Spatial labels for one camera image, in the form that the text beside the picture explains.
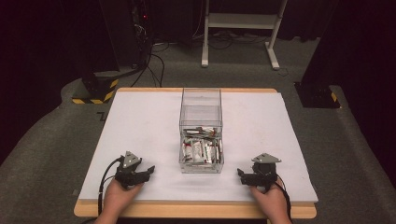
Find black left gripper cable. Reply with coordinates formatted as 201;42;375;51
96;157;125;217

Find black yellow striped stand base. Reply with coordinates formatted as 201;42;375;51
71;70;120;105

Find white metal stand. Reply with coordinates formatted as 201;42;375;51
201;0;289;71

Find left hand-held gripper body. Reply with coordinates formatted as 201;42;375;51
114;150;148;189

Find pile of white red packets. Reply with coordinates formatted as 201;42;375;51
180;126;223;164

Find person's right hand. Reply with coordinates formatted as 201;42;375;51
249;182;292;220

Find black equipment rack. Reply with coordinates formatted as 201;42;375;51
98;0;154;70

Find clear plastic box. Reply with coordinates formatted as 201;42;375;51
177;87;225;175

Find black floor cables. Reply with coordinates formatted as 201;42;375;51
130;42;172;89

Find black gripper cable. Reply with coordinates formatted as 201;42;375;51
275;175;293;221
96;157;125;217

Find black curtain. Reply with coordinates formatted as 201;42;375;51
301;0;396;185

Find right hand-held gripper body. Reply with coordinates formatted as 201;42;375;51
250;152;282;191

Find white table mat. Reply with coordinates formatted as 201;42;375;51
78;91;319;203

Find person's left hand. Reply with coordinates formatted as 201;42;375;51
101;178;145;220

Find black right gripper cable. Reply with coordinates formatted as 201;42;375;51
275;175;293;221

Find wooden table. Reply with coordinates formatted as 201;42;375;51
73;87;318;220

